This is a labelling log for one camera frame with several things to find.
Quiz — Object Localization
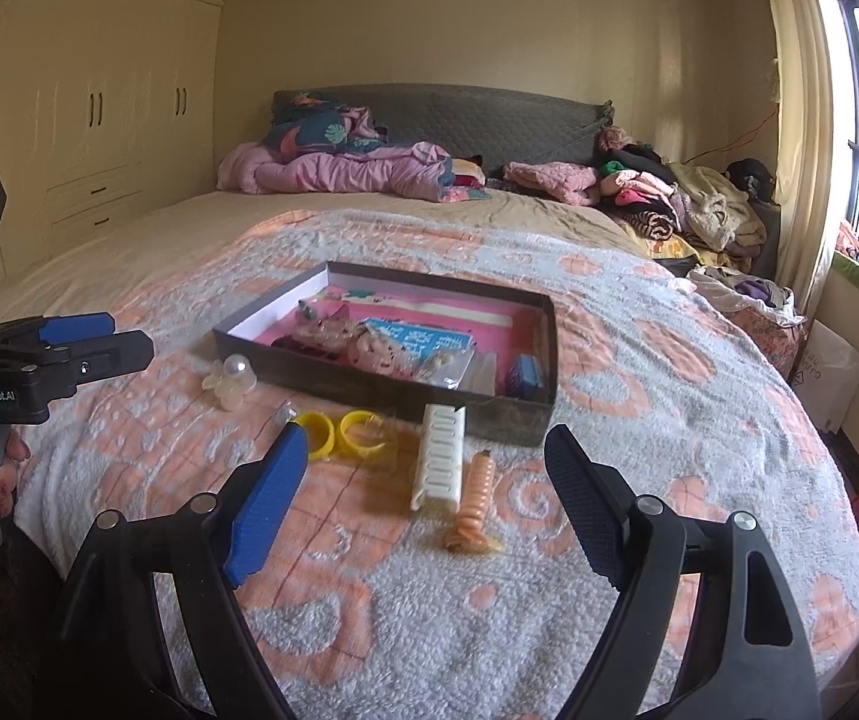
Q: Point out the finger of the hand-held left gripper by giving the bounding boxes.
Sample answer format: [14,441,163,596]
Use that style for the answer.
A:
[25,328,155,400]
[0,313,117,355]

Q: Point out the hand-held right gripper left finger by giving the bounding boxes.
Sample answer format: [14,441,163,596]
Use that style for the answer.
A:
[55,422,312,720]

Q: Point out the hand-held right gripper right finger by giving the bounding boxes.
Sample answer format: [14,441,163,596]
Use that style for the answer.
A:
[543,424,825,720]

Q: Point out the maroon hair claw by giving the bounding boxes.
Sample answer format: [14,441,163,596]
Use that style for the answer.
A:
[274,336,356,365]

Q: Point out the dark shallow cardboard box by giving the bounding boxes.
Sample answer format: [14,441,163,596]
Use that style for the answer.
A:
[212,261,558,449]

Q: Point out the clear plastic packet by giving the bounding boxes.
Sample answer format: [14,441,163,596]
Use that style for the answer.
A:
[429,349,500,395]

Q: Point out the pink mesh bow hair clip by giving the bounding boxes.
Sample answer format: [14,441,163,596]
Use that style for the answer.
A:
[290,311,431,380]

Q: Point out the pearl flower hair clip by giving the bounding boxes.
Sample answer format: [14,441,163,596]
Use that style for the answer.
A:
[205,355,257,411]

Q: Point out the bed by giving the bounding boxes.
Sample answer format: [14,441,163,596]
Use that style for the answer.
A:
[0,82,859,720]

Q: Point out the small blue box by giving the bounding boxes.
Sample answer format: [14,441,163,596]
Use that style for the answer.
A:
[508,355,548,395]

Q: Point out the orange and white fleece blanket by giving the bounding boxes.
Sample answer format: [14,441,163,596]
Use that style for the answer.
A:
[13,208,859,720]

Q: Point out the white hair claw clip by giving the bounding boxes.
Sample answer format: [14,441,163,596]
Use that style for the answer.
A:
[410,403,470,517]

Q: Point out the pink book with blue label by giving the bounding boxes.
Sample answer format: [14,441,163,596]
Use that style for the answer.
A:
[328,289,522,391]

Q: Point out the cream wardrobe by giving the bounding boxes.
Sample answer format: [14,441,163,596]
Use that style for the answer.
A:
[0,0,233,286]

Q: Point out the crumpled clothes heap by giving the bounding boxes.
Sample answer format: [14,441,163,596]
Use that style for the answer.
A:
[688,262,810,328]

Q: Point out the white paper bag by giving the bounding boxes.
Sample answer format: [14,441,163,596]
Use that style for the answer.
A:
[789,319,859,433]

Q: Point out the pink quilt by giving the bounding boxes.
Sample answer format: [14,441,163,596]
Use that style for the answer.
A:
[217,139,455,202]

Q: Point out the dark floral pillow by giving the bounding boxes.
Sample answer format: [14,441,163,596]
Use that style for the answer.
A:
[263,94,393,158]

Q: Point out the pile of clothes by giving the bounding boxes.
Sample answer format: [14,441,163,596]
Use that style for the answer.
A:
[594,126,771,256]

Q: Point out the pink fuzzy garment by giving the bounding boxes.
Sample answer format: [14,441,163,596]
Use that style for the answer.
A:
[503,160,600,206]

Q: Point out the black bag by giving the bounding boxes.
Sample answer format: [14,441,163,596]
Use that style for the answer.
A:
[725,159,776,203]

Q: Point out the grey quilted headboard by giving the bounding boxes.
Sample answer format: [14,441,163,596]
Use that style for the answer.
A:
[272,84,617,167]

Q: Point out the cream curtain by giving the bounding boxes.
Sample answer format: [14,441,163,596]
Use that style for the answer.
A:
[755,0,859,331]

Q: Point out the yellow hair ring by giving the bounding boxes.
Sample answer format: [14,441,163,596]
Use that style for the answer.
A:
[337,410,390,458]
[287,411,337,460]

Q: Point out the orange spiral hair tie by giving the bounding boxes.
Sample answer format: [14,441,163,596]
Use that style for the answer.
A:
[442,450,506,554]

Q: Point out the orange cable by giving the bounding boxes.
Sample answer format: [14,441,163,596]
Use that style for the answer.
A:
[684,101,780,166]

